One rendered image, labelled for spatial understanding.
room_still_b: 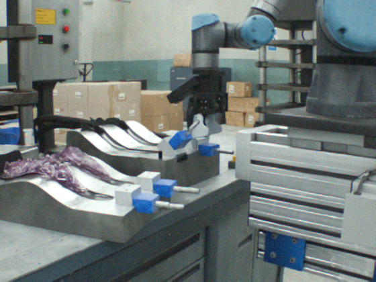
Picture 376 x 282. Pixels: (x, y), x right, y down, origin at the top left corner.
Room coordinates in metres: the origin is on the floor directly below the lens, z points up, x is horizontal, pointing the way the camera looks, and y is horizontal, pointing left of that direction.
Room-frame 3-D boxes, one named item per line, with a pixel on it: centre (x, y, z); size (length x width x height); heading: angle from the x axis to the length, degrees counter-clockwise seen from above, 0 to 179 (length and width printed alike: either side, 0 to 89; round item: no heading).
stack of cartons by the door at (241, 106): (7.96, -1.13, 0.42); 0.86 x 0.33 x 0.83; 54
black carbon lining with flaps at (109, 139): (1.22, 0.18, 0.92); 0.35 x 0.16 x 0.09; 56
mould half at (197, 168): (1.23, 0.19, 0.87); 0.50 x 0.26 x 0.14; 56
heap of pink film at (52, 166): (0.89, 0.31, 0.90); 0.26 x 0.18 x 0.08; 73
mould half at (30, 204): (0.89, 0.32, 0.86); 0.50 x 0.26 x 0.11; 73
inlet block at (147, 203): (0.76, 0.07, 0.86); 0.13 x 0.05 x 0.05; 73
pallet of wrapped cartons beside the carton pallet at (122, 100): (5.45, 1.27, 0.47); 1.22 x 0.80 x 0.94; 58
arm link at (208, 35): (1.13, -0.05, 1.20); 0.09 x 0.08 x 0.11; 98
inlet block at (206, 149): (1.12, -0.06, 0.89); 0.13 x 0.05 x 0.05; 56
